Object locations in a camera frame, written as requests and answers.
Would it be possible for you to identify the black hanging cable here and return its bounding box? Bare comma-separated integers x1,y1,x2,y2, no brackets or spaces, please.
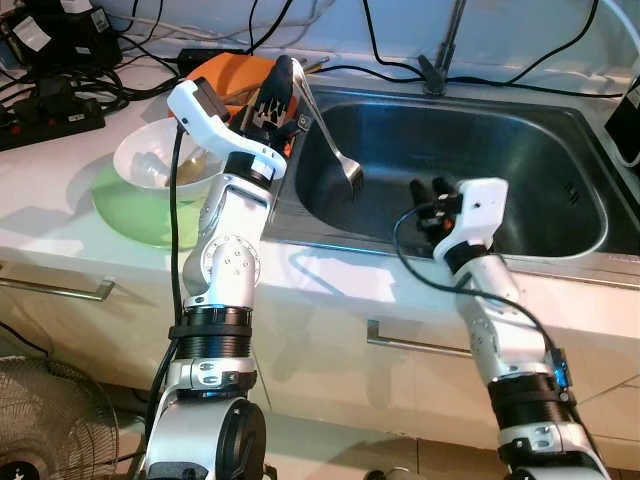
448,0,603,87

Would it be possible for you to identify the black cable behind sink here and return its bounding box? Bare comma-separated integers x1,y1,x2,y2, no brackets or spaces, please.
318,64,613,102

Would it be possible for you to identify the gold metal spoon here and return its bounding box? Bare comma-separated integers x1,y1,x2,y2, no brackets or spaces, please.
182,150,216,187

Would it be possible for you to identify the light green plate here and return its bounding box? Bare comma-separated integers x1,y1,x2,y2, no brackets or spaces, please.
92,160,216,249

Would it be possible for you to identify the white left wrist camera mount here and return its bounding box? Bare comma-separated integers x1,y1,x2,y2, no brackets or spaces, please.
166,78,288,181

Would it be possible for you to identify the large black appliance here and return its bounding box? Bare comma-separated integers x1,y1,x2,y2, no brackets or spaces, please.
605,85,640,167

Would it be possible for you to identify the dark metal faucet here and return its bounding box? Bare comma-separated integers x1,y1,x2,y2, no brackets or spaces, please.
418,0,469,97

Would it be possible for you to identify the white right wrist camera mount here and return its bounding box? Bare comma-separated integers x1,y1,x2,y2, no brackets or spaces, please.
432,178,509,263

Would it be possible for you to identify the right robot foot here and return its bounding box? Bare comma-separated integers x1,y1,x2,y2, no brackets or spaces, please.
365,465,411,480

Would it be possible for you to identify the dark wire-cage floor fan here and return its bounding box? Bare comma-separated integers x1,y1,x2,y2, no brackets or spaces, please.
0,355,123,480

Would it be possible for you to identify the white kitchen cabinet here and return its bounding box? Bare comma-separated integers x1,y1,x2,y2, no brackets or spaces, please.
0,235,640,471

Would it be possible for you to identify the white hose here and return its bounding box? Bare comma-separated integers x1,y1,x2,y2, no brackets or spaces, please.
595,0,640,63

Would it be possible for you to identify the white bowl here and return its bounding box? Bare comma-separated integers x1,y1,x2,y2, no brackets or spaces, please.
113,118,236,191

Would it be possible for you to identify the metal drawer handle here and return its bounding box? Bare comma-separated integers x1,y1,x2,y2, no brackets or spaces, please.
366,320,474,360
0,275,117,304

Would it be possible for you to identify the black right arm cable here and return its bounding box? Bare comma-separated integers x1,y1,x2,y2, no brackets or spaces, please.
391,204,567,393

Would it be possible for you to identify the silver metal fork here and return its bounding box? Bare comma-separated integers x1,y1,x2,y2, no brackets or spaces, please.
290,62,366,193

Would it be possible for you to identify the small flat black box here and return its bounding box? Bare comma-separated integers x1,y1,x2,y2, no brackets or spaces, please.
178,48,251,71

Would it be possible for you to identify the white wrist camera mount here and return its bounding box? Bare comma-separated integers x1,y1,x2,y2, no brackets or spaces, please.
166,78,288,181
432,178,509,263

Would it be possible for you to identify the stainless steel kitchen sink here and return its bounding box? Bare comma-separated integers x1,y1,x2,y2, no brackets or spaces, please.
262,82,640,291

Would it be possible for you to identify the black charger block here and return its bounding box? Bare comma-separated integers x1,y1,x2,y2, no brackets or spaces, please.
5,0,123,73

